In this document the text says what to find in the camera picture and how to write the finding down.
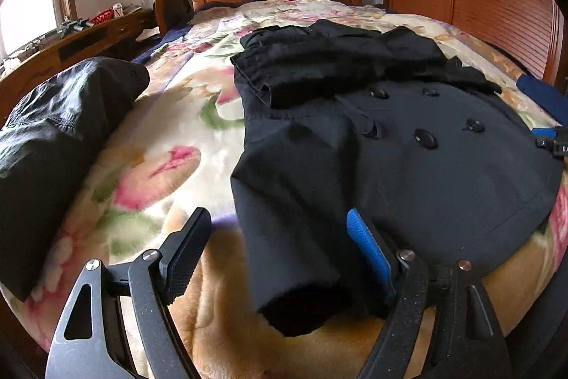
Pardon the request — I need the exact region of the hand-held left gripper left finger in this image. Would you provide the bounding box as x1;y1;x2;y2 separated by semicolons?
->
44;208;213;379

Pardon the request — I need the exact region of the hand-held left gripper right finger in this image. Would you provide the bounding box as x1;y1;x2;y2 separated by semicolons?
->
346;208;509;379

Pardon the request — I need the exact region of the black trench coat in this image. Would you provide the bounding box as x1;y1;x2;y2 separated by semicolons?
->
230;19;564;338

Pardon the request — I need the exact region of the folded blue garment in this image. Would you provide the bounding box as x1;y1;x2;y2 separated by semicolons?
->
517;76;568;126

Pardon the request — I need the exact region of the floral blanket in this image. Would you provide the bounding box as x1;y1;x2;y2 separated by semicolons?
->
0;0;568;379

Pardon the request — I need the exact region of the dark grey garment pile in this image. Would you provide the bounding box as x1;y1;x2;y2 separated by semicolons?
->
0;56;151;302

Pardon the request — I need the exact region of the navy blue bed sheet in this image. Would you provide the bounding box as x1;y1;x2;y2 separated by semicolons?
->
130;1;209;65

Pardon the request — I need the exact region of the wooden desk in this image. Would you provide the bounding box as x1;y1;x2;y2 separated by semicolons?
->
0;8;159;114

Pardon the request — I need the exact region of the wooden chair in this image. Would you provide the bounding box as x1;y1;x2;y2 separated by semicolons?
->
154;0;194;35

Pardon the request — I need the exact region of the black tool on desk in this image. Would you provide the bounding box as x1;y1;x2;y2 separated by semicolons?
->
60;18;92;36

